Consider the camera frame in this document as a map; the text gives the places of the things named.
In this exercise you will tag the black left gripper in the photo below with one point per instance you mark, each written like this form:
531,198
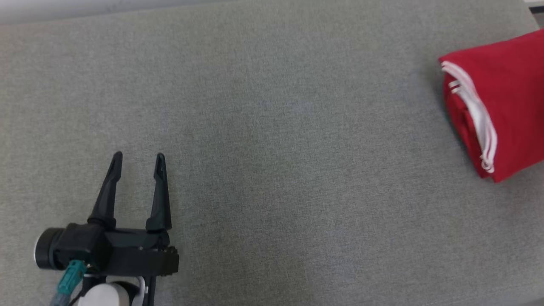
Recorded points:
140,255

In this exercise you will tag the red shirt striped white collar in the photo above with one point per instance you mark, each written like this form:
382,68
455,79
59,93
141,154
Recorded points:
518,93

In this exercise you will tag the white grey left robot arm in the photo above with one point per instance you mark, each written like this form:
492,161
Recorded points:
104,295

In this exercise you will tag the teal left camera connector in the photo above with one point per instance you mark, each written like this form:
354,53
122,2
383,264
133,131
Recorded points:
71,276

